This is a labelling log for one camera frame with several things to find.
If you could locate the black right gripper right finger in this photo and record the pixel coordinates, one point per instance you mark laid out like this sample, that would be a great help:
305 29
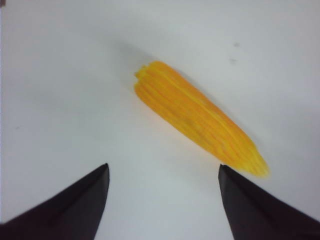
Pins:
254 214

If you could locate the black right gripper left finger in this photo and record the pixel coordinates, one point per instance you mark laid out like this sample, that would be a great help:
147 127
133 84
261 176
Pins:
73 214

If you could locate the yellow corn cob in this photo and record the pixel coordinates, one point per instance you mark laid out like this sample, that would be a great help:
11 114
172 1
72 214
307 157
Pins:
188 110

